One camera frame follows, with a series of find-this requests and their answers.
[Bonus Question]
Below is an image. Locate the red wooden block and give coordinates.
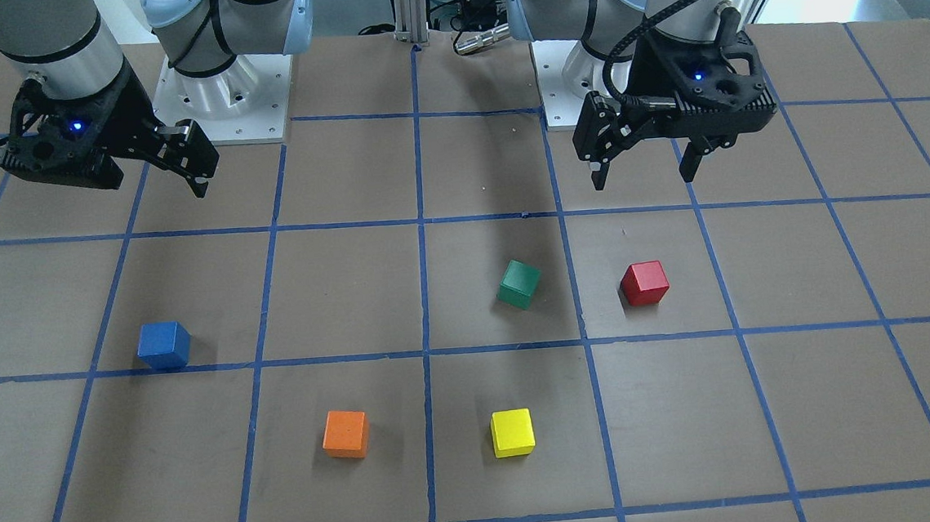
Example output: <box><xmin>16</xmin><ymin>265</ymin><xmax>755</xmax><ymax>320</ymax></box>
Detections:
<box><xmin>620</xmin><ymin>260</ymin><xmax>671</xmax><ymax>306</ymax></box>

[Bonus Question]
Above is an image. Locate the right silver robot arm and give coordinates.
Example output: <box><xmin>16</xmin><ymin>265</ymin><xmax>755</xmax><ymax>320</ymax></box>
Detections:
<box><xmin>0</xmin><ymin>0</ymin><xmax>314</xmax><ymax>198</ymax></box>

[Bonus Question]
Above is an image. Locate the green wooden block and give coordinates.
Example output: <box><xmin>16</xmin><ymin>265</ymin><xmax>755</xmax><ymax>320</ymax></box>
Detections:
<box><xmin>496</xmin><ymin>260</ymin><xmax>541</xmax><ymax>310</ymax></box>

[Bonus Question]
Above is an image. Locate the black power adapter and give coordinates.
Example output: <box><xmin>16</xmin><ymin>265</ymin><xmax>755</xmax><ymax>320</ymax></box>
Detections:
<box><xmin>459</xmin><ymin>0</ymin><xmax>499</xmax><ymax>32</ymax></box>

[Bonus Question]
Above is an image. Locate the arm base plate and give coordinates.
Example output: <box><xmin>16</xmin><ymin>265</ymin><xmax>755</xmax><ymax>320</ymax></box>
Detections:
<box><xmin>152</xmin><ymin>53</ymin><xmax>296</xmax><ymax>146</ymax></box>
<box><xmin>531</xmin><ymin>39</ymin><xmax>610</xmax><ymax>132</ymax></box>

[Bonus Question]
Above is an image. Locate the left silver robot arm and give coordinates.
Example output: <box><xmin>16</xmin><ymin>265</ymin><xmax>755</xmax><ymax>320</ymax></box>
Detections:
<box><xmin>504</xmin><ymin>0</ymin><xmax>778</xmax><ymax>190</ymax></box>

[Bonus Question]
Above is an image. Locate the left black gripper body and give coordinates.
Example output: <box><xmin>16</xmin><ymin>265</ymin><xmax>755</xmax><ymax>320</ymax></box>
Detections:
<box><xmin>572</xmin><ymin>8</ymin><xmax>776</xmax><ymax>163</ymax></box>

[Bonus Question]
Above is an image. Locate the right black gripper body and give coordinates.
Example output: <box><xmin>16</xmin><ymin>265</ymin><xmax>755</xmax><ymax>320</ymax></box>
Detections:
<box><xmin>0</xmin><ymin>61</ymin><xmax>220</xmax><ymax>190</ymax></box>

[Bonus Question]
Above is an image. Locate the yellow wooden block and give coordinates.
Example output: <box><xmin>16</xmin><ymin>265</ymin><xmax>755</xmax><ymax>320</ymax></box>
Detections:
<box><xmin>489</xmin><ymin>408</ymin><xmax>536</xmax><ymax>457</ymax></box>

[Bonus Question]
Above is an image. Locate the blue wooden block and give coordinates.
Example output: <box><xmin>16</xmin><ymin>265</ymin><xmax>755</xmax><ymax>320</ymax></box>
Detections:
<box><xmin>136</xmin><ymin>319</ymin><xmax>191</xmax><ymax>371</ymax></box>

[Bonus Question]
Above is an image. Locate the aluminium frame post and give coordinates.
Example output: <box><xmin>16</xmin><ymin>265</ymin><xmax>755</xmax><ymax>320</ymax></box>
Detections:
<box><xmin>390</xmin><ymin>0</ymin><xmax>429</xmax><ymax>47</ymax></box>

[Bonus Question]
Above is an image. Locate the orange wooden block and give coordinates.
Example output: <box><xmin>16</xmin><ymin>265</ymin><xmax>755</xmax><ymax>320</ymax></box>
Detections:
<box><xmin>322</xmin><ymin>409</ymin><xmax>370</xmax><ymax>459</ymax></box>

